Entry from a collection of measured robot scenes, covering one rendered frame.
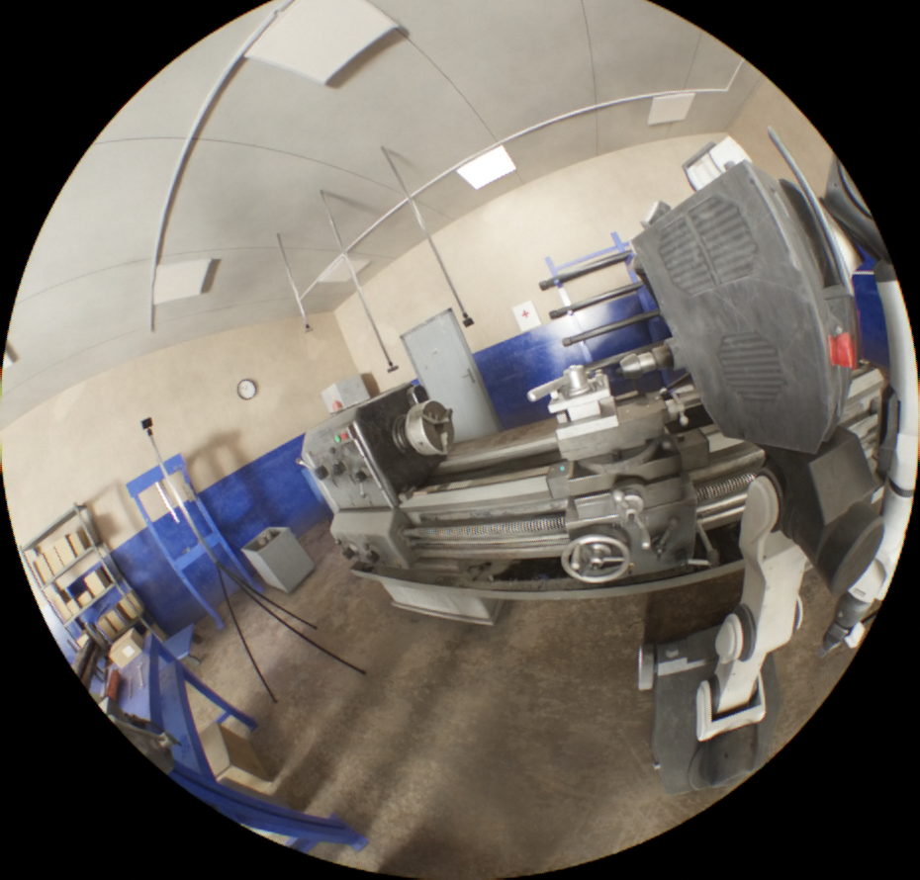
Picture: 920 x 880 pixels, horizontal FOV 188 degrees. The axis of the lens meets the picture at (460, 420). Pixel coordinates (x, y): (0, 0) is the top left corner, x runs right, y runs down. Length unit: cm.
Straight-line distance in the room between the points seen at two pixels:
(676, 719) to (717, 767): 29
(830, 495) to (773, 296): 25
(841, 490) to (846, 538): 6
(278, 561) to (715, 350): 316
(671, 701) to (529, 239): 448
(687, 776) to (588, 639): 85
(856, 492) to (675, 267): 38
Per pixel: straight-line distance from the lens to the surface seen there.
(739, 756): 102
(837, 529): 46
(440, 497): 120
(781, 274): 30
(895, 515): 55
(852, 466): 49
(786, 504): 52
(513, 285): 416
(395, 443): 135
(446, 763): 148
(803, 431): 38
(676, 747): 117
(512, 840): 140
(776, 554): 63
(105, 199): 262
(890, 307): 45
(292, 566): 316
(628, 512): 70
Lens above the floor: 133
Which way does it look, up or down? 11 degrees down
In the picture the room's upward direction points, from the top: 24 degrees counter-clockwise
